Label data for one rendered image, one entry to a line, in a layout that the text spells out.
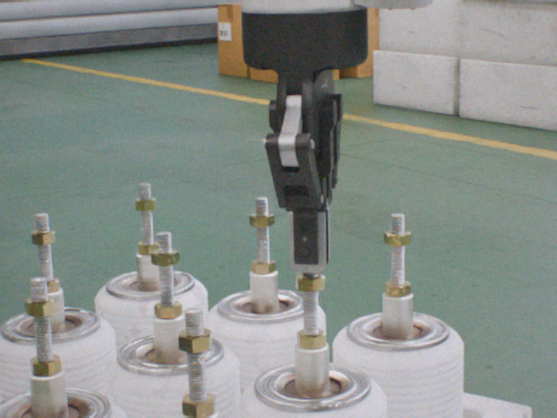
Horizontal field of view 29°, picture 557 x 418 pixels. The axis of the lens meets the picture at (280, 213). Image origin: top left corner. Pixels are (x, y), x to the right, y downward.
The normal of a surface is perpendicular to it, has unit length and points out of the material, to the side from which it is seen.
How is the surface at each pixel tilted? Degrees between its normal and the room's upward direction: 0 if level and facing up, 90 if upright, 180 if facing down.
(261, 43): 90
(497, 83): 90
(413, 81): 90
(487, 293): 0
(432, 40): 90
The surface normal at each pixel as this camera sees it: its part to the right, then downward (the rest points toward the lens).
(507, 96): -0.79, 0.17
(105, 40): 0.56, 0.18
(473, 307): -0.03, -0.97
